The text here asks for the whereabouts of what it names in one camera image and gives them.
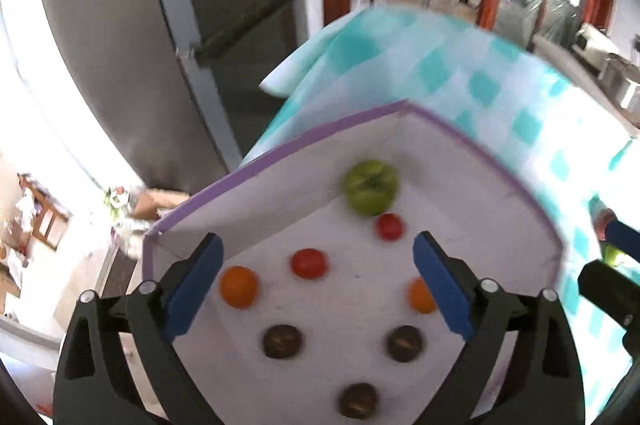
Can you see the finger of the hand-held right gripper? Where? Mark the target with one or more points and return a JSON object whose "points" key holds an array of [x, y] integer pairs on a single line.
{"points": [[605, 285], [624, 236]]}

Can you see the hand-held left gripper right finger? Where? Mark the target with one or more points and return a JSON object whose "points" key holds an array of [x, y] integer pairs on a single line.
{"points": [[442, 287]]}

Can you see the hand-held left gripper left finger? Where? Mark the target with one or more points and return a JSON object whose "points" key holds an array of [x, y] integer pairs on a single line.
{"points": [[195, 287]]}

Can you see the large green tomato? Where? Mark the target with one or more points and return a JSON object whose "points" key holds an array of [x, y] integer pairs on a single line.
{"points": [[613, 255]]}

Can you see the small orange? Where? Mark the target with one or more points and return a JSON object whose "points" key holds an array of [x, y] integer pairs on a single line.
{"points": [[420, 295]]}

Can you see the reddish brown passion fruit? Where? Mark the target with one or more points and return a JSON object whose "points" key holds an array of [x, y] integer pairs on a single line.
{"points": [[601, 219]]}

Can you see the large orange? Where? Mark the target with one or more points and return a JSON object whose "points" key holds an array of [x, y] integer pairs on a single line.
{"points": [[239, 287]]}

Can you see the dark brown fruit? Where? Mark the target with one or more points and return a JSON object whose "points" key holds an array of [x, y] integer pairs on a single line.
{"points": [[358, 400], [282, 341], [405, 343]]}

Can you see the red tomato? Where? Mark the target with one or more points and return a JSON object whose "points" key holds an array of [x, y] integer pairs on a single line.
{"points": [[389, 226], [309, 263]]}

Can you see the small green tomato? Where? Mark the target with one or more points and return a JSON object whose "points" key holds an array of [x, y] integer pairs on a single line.
{"points": [[371, 186]]}

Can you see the white box with purple edge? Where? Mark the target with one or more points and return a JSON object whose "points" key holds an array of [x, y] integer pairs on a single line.
{"points": [[280, 185]]}

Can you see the cardboard box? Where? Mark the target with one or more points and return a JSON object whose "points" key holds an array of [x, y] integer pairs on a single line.
{"points": [[156, 202]]}

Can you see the wooden shelf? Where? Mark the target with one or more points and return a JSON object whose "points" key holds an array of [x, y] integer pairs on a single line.
{"points": [[42, 215]]}

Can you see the white appliance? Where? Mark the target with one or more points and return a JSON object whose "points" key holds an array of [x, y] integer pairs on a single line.
{"points": [[595, 37]]}

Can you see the teal white checked tablecloth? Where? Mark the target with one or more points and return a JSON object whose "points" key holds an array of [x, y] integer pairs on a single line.
{"points": [[450, 70]]}

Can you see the grey refrigerator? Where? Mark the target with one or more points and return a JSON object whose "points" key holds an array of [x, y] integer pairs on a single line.
{"points": [[200, 30]]}

